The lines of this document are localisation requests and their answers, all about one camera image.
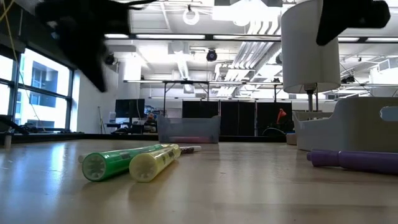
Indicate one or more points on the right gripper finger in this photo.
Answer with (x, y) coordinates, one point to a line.
(329, 31)

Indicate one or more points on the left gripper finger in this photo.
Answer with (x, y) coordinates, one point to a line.
(91, 62)

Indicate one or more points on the green thick highlighter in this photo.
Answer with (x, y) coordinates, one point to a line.
(105, 165)

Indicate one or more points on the yellow thick highlighter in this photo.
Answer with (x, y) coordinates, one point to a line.
(149, 166)

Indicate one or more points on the purple thick highlighter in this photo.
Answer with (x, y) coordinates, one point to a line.
(354, 160)

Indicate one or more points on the markers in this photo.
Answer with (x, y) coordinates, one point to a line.
(192, 149)

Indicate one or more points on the black ceiling spotlight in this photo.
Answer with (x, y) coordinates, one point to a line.
(211, 55)
(109, 59)

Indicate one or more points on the white shade table lamp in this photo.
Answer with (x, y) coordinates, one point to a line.
(304, 62)

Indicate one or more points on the black computer monitor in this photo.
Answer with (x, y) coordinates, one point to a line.
(127, 108)

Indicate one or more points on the large window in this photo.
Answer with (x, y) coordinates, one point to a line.
(46, 109)

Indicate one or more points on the cluttered office desk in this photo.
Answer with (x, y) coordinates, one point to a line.
(121, 126)

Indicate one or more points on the long linear ceiling light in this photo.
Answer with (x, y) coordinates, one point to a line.
(171, 36)

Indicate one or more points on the black metal rack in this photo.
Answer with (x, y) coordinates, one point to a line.
(186, 82)

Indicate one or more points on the light grey plastic bin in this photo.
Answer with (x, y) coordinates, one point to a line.
(348, 130)

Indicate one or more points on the black partition panel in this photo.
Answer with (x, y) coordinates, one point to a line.
(267, 115)
(237, 118)
(200, 109)

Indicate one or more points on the dark grey plastic bin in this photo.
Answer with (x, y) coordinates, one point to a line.
(186, 126)

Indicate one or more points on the small brown box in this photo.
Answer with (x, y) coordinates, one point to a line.
(291, 139)

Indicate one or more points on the small white cylinder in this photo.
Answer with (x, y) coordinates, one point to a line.
(7, 141)

